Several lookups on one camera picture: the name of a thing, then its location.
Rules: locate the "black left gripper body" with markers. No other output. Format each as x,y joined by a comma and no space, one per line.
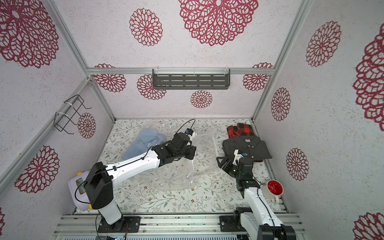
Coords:
188,152

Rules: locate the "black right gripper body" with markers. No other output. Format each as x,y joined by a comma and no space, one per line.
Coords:
228,165

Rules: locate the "dark grey shirt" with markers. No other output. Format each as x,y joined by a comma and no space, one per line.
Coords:
253,146

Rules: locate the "light blue shirt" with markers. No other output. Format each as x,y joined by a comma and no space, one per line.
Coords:
146,139

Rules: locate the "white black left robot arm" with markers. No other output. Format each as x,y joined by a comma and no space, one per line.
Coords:
102,178

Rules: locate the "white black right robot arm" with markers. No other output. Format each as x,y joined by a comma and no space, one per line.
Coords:
258,220

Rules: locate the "red black plaid shirt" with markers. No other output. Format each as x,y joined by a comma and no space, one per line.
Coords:
240,130

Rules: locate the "red white mug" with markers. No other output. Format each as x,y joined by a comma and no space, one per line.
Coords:
272,190

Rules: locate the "lilac toy toaster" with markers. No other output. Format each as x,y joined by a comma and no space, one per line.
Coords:
78,193

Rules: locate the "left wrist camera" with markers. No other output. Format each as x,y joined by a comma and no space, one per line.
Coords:
190,133

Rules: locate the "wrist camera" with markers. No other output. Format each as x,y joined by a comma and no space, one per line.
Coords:
238,154
190,133

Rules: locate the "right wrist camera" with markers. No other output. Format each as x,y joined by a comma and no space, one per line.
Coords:
238,154

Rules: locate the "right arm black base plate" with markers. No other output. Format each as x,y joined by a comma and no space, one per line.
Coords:
232,223

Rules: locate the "dark grey wall shelf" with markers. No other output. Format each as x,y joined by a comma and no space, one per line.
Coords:
191,80

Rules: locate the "aluminium mounting rail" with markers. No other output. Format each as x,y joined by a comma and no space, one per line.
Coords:
150,224

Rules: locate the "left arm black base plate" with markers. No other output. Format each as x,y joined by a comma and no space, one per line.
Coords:
126,224

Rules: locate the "black wire wall rack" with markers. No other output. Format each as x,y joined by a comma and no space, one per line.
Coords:
72,107

